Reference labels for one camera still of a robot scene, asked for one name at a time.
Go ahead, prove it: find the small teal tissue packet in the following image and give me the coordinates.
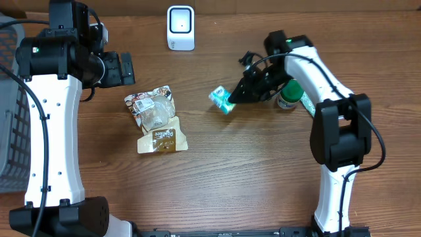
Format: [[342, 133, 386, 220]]
[[209, 86, 235, 115]]

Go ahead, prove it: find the green lid white jar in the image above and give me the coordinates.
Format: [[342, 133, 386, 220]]
[[276, 80, 304, 109]]

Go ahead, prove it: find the mint green packet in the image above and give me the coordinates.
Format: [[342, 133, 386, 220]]
[[300, 92, 316, 117]]

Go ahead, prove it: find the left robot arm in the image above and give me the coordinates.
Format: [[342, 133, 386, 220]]
[[9, 1, 138, 236]]

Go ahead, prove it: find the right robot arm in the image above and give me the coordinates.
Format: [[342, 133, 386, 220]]
[[222, 30, 373, 236]]

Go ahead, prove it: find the white barcode scanner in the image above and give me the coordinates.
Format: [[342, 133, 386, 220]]
[[167, 5, 195, 51]]

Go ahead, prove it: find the grey plastic mesh basket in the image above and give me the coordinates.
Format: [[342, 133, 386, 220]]
[[1, 24, 30, 194]]

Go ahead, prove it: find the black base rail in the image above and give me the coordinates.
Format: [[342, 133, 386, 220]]
[[131, 225, 372, 237]]

